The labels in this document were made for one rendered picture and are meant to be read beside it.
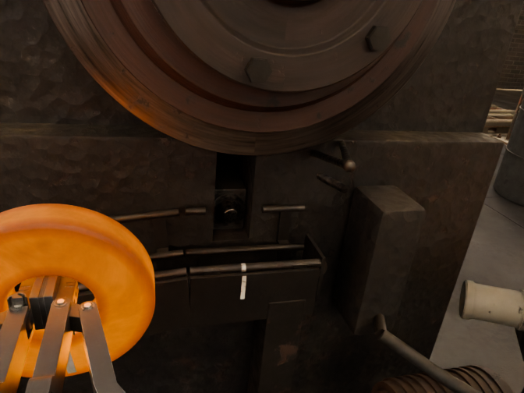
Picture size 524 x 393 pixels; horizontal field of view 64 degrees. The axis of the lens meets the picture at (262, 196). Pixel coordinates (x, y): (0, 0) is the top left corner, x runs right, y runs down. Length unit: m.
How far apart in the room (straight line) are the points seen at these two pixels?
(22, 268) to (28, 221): 0.04
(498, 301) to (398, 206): 0.20
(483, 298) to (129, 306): 0.52
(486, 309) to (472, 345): 1.07
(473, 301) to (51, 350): 0.58
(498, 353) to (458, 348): 0.14
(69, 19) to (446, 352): 1.54
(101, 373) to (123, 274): 0.09
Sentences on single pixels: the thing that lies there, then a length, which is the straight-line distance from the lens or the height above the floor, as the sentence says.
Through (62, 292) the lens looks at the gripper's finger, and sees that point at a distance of 0.35.
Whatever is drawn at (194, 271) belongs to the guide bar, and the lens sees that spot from 0.59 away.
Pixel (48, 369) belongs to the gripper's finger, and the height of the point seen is 0.85.
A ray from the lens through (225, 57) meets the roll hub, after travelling 0.40.
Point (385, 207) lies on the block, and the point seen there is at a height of 0.80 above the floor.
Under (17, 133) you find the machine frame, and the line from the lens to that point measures 0.63.
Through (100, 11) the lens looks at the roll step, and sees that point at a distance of 0.46.
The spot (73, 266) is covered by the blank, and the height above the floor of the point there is 0.87.
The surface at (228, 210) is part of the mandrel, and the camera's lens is 0.67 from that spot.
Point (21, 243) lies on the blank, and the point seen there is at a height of 0.89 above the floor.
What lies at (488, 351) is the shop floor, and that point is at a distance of 1.80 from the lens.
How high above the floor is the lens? 1.05
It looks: 25 degrees down
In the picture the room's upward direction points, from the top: 6 degrees clockwise
